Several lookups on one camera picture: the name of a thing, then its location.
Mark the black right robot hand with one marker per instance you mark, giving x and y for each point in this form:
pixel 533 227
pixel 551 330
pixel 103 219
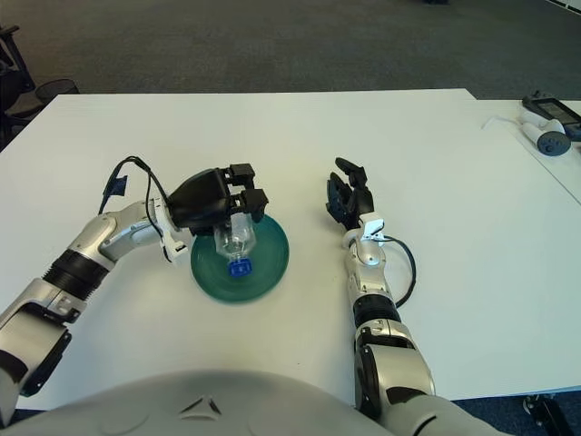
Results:
pixel 356 200

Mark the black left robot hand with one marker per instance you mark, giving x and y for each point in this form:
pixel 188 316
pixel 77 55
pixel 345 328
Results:
pixel 199 200

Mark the clear bottle with blue cap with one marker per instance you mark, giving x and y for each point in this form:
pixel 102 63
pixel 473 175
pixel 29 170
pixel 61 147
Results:
pixel 233 245

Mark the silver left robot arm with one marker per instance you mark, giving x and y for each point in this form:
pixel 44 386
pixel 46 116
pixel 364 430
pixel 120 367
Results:
pixel 104 240

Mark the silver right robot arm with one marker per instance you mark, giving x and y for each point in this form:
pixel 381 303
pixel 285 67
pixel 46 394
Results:
pixel 372 281

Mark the green round plate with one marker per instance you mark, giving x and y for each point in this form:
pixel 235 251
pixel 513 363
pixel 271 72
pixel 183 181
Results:
pixel 268 263

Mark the white handheld controller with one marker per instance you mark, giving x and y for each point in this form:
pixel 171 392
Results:
pixel 549 141

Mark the black office chair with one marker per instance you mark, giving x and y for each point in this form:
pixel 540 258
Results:
pixel 20 106

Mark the grey robot torso shell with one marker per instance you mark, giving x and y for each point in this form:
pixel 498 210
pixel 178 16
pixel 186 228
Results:
pixel 204 409

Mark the black table caster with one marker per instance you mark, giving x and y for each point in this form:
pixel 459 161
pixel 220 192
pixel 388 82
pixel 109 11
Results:
pixel 544 411

